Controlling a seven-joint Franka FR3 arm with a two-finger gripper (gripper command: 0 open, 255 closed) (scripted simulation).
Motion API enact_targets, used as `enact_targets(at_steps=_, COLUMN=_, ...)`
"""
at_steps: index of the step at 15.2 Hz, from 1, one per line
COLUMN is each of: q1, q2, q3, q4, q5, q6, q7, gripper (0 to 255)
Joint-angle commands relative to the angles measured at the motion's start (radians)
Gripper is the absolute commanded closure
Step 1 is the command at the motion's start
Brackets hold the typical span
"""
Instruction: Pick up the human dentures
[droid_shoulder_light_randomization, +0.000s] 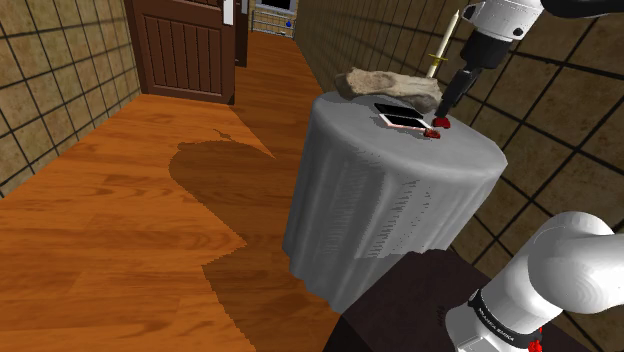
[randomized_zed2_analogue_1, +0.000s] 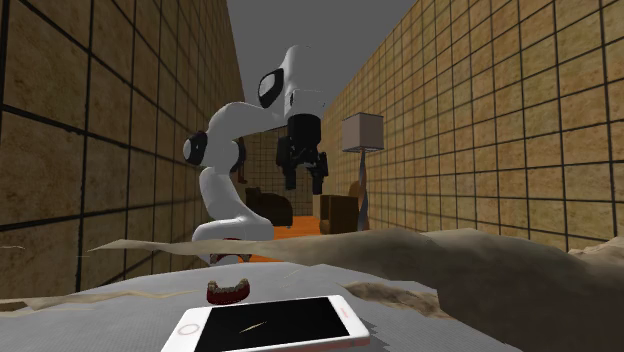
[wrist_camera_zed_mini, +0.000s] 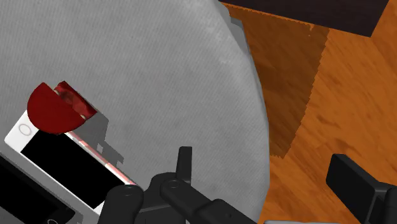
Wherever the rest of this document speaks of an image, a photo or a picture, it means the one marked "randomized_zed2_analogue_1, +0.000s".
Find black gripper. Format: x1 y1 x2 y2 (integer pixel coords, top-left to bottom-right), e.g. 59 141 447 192
275 113 330 196

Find dark brown sofa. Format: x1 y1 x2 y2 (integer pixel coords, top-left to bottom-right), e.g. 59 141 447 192
244 186 295 228

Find brown armchair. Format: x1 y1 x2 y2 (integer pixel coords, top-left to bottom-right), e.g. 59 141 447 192
319 180 364 236

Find floor lamp with beige shade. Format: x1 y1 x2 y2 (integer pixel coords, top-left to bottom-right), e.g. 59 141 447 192
341 112 385 232

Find red patterned robot stand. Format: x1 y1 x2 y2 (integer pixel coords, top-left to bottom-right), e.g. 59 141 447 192
209 237 253 265

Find dark red jagged bowl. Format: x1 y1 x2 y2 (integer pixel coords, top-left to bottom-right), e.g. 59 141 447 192
206 277 252 306

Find white smartphone with black screen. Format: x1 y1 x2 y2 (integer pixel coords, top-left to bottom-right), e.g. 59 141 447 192
160 294 372 352

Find bed with grey sheet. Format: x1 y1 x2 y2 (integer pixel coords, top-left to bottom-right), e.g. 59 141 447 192
0 262 525 352

